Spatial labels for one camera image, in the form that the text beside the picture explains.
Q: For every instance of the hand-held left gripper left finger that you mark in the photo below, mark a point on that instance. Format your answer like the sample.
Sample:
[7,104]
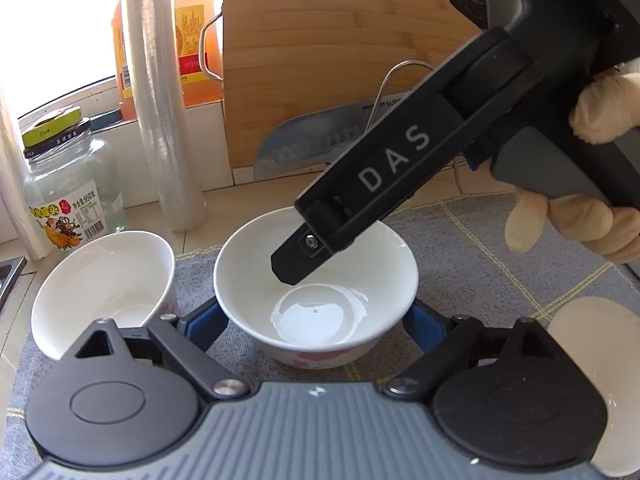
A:
[200,327]

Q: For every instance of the orange liquid jug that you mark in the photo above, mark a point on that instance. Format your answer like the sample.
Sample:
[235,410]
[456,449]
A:
[192,60]

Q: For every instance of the kitchen sink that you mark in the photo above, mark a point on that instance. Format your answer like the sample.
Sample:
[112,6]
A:
[7,275]

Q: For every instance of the white pink flower bowl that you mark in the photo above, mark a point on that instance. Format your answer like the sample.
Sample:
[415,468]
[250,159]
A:
[100,280]
[320,315]

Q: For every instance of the person's right hand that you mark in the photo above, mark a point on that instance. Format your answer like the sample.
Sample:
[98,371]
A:
[600,230]

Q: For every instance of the bamboo cutting board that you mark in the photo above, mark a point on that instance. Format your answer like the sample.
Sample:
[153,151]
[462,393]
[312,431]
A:
[310,60]

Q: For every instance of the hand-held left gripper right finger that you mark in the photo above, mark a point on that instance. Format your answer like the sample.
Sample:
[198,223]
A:
[425,330]

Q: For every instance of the window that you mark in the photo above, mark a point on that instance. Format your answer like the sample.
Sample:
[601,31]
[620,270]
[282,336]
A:
[60,20]

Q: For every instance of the glass jar with label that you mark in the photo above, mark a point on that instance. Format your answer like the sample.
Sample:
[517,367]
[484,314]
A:
[75,185]

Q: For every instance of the tall plastic wrap roll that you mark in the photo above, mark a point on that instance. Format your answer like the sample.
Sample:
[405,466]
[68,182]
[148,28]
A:
[160,110]

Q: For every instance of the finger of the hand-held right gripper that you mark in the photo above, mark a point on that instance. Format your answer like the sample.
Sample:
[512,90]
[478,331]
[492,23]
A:
[300,260]

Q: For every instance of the grey checked towel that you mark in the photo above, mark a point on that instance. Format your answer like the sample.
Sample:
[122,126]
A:
[475,260]

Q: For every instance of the white fruit print plate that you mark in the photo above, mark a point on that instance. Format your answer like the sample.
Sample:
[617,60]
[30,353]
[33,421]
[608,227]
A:
[600,340]

